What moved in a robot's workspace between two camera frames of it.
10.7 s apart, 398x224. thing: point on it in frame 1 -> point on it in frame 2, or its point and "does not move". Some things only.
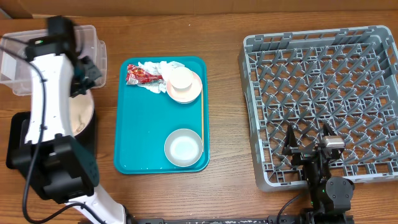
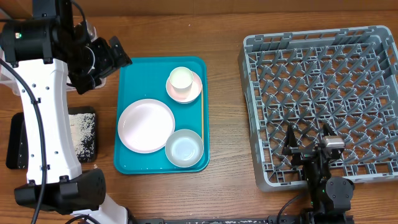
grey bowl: x=183 y=147 does not move
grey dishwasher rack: x=346 y=78 does not move
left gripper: x=97 y=75 -> x=111 y=63
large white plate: x=81 y=111 -> x=146 y=126
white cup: x=181 y=78 does not move
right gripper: x=305 y=157 does not move
